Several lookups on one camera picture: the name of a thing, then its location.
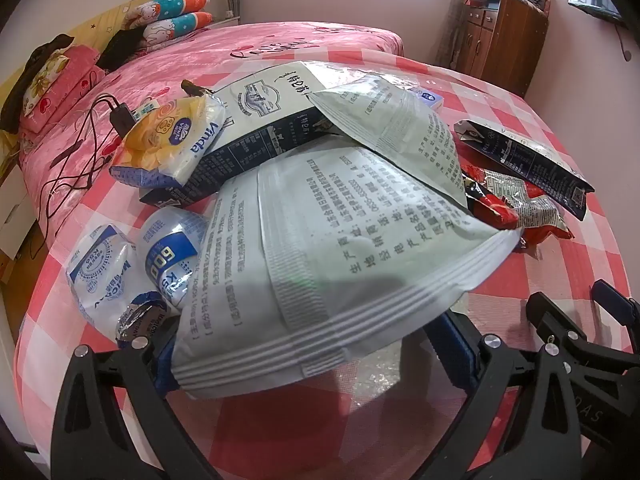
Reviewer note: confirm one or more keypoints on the blue white wrapped packets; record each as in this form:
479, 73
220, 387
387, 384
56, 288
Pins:
170, 255

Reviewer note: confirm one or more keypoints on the black charger adapter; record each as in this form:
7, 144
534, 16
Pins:
122, 119

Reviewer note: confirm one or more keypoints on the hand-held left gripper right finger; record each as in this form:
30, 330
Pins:
455, 350

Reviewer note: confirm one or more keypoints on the brown wooden cabinet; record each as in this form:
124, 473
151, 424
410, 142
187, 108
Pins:
505, 45

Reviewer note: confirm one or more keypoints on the grey patterned curtain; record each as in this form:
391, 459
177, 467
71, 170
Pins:
450, 25

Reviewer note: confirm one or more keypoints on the dark blue milk powder bag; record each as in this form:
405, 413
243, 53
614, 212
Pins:
260, 105

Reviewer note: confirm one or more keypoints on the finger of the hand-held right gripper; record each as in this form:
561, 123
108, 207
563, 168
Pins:
555, 325
615, 302

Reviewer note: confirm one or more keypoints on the cartoon print pillow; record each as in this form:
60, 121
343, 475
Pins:
170, 5
175, 25

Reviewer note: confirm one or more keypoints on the large grey-white printed packet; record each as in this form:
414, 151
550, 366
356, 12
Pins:
325, 260

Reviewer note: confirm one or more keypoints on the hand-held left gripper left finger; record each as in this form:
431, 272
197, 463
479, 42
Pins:
161, 370

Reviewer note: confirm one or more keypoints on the small grey-white printed packet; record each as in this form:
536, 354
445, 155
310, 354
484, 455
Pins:
390, 130

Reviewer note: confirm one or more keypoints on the pink printed bedspread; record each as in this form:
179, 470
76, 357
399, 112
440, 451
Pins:
250, 40

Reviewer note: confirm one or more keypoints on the yellow headboard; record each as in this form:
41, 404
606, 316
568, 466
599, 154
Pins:
100, 20

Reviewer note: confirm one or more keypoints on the yellow tissue pack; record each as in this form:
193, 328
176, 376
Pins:
170, 140

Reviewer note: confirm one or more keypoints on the small black wrapper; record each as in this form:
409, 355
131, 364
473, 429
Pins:
192, 89

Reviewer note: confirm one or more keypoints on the white nightstand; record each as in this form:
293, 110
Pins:
15, 210

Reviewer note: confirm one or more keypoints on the red checked tablecloth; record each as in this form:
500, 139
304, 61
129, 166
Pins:
550, 260

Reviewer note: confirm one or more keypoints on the small blue white box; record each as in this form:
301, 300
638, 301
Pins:
429, 99

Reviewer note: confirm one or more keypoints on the red snack wrapper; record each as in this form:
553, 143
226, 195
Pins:
500, 210

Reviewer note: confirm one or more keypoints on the long black snack wrapper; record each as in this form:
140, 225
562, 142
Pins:
540, 160

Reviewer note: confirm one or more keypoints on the dark brown cloth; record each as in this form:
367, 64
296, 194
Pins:
30, 70

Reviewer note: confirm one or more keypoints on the pink floral pillow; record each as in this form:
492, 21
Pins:
65, 80

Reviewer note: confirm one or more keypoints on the black cloth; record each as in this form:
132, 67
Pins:
122, 47

